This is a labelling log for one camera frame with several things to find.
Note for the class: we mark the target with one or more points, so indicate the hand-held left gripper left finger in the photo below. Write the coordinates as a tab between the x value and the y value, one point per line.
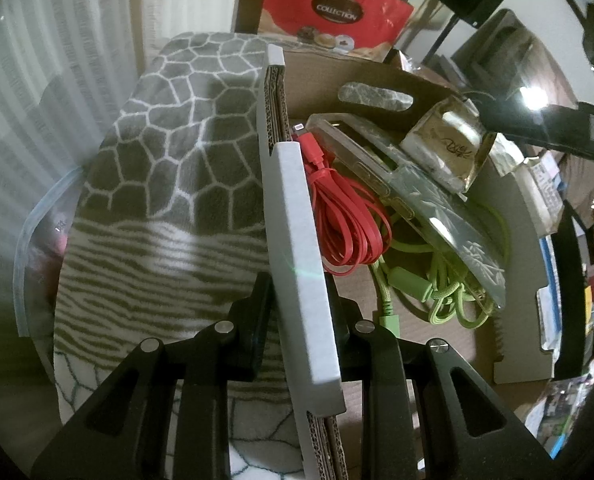
249	330

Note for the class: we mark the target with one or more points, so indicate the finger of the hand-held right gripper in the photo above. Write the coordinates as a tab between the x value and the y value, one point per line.
542	125
569	285

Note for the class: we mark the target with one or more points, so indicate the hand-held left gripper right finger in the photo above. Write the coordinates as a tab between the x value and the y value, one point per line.
349	340

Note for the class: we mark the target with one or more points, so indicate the white cardboard tray box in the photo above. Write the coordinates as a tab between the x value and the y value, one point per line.
302	260

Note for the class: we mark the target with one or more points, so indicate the clear gold box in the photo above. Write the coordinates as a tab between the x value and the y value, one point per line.
442	145

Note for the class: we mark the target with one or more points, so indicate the clear bamboo print case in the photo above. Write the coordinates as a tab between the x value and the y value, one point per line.
452	230

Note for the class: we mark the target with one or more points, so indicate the clear phone case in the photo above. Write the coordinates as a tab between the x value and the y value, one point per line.
347	150

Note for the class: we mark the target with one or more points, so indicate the brown labelled packet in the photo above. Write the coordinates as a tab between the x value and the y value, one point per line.
544	195

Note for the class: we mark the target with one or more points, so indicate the black television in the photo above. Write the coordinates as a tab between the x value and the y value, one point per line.
522	55

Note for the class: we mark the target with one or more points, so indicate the clear plastic bag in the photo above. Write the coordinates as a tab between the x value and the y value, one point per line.
412	62

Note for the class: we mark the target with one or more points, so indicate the grey patterned blanket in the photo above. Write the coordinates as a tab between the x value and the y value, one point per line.
152	160

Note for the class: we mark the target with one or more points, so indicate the clear zip bag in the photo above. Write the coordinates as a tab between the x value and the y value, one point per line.
42	240

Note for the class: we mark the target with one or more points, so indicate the red gift bag oval logo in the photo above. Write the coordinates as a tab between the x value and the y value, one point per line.
297	5

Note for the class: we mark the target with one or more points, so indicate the white curtain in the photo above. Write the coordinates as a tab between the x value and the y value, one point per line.
52	85

